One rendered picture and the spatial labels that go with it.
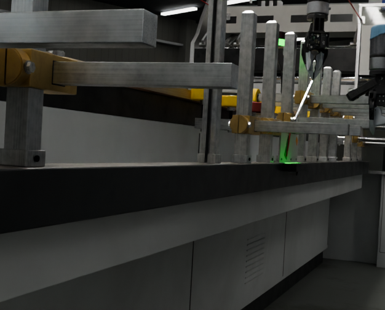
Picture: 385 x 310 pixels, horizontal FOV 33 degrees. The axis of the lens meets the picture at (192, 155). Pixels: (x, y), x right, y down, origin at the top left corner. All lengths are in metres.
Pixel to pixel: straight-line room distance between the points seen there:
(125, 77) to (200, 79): 0.10
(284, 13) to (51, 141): 3.87
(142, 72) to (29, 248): 0.29
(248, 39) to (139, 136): 0.41
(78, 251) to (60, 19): 0.52
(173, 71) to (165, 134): 0.99
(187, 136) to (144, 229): 0.74
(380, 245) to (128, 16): 4.08
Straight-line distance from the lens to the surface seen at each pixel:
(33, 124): 0.90
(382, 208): 4.56
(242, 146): 1.80
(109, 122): 1.53
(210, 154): 1.55
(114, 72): 0.88
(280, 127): 1.82
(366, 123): 2.29
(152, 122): 1.75
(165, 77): 0.84
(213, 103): 1.56
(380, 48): 2.28
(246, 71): 1.82
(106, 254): 1.15
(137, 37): 0.59
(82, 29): 0.61
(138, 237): 1.25
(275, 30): 2.08
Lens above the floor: 0.74
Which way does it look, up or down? 1 degrees down
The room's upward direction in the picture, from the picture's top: 3 degrees clockwise
